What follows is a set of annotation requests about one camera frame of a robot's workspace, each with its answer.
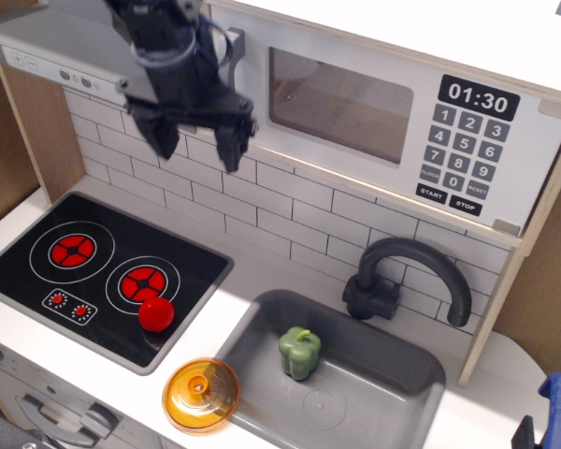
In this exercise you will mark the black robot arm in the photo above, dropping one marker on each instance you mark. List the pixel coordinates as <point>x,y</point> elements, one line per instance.
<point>159,17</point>

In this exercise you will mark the grey microwave door handle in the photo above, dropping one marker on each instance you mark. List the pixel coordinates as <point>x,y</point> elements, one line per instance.
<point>236,43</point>

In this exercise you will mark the orange transparent pot lid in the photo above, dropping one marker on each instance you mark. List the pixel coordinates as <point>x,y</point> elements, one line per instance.
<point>201,395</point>

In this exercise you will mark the black toy stove top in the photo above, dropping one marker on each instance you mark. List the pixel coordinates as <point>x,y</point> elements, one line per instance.
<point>84,269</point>

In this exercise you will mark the green toy bell pepper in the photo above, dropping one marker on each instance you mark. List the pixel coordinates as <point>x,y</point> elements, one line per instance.
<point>299,352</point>

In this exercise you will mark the grey toy sink basin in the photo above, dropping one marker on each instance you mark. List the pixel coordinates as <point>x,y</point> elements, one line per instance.
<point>370,389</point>

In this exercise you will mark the red toy tomato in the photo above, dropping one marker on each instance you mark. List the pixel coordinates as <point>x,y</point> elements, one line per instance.
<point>156,314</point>

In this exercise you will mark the dark grey toy faucet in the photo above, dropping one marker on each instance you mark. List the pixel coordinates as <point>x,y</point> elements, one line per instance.
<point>375,288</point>

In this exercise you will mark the white toy microwave door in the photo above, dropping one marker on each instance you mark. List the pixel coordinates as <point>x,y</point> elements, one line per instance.
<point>471,148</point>

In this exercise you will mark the grey toy oven front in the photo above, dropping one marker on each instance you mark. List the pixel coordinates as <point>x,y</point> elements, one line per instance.
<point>74,402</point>

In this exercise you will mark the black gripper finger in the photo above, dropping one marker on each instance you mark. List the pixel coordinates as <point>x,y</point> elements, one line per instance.
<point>160,133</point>
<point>232,143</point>

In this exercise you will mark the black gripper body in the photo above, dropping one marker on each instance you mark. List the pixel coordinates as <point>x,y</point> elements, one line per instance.
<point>183,80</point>

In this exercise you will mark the grey toy range hood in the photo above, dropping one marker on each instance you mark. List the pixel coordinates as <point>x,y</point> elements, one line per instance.
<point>75,43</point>

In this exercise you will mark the black clamp piece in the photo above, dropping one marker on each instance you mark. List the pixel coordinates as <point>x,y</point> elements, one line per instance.
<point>524,437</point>

